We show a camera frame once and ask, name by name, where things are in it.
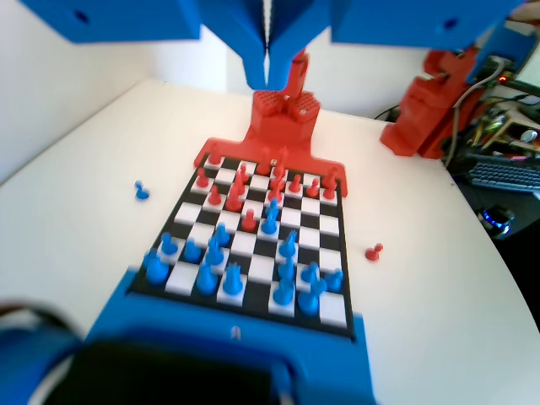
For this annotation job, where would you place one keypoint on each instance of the computer monitor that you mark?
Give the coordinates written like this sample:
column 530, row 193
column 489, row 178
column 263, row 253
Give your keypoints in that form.
column 532, row 67

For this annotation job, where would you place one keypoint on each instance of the person's hand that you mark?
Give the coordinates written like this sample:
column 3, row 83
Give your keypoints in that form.
column 527, row 12

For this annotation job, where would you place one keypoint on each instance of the black and white chessboard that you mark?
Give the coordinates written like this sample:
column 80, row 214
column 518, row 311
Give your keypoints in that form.
column 261, row 253

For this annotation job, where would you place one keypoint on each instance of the red chess king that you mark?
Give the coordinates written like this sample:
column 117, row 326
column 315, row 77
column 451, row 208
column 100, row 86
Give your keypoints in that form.
column 283, row 156

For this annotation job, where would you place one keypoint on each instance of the red chess rook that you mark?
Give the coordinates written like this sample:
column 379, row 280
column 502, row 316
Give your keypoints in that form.
column 330, row 177
column 215, row 158

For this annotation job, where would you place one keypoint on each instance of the red chess piece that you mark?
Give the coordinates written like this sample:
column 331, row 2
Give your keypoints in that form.
column 276, row 190
column 233, row 200
column 243, row 170
column 239, row 183
column 278, row 173

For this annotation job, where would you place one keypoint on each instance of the blue chess knight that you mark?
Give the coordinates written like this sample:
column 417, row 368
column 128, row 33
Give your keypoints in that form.
column 268, row 223
column 289, row 245

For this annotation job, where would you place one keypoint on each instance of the red robot arm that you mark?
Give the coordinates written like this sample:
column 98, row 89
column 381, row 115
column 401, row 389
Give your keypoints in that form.
column 409, row 122
column 278, row 122

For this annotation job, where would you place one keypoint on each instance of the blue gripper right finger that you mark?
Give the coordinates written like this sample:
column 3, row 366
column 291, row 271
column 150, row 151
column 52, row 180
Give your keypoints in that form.
column 304, row 25

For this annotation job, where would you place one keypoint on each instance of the blue chess queen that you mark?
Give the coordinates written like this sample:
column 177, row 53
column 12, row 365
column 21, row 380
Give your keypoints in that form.
column 232, row 282

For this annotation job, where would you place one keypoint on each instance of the green circuit board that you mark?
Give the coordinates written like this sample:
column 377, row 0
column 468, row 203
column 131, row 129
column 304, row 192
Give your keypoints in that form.
column 500, row 69

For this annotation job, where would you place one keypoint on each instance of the blue circuit board holder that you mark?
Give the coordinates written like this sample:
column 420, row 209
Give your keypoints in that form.
column 506, row 42

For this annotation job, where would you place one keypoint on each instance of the black keyboard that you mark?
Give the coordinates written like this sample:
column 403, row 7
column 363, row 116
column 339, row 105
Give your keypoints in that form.
column 502, row 175

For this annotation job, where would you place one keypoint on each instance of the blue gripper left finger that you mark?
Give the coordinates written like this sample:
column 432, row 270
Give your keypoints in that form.
column 228, row 25

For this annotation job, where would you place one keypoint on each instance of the red chess queen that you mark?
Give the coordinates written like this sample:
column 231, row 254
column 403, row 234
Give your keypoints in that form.
column 262, row 164

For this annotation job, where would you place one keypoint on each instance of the silver screw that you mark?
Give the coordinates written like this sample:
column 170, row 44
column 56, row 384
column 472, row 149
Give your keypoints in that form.
column 236, row 332

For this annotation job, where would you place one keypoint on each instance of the black mouse with blue light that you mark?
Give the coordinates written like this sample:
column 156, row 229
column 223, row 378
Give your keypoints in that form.
column 498, row 221

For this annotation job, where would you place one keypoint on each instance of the blue chess pawn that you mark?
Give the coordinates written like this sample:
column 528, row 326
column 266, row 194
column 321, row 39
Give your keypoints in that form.
column 169, row 245
column 222, row 235
column 274, row 203
column 141, row 192
column 335, row 280
column 311, row 273
column 191, row 251
column 287, row 269

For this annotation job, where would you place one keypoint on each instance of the wooden desk shelf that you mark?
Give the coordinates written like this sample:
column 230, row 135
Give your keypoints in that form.
column 512, row 122

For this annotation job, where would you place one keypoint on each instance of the blue chess rook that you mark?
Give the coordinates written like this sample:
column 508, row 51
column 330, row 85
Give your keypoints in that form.
column 155, row 270
column 283, row 294

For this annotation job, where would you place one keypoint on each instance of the blue chess bishop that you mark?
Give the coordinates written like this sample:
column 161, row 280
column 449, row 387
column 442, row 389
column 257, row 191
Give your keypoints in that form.
column 214, row 254
column 206, row 278

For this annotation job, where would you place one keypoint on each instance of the small round silver object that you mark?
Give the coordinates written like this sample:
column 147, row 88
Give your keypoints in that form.
column 528, row 136

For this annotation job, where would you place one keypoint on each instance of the blue base plate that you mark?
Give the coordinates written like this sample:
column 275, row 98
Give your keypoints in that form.
column 329, row 358

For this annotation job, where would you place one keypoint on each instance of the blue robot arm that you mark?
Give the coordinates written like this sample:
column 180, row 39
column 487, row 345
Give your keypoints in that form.
column 38, row 363

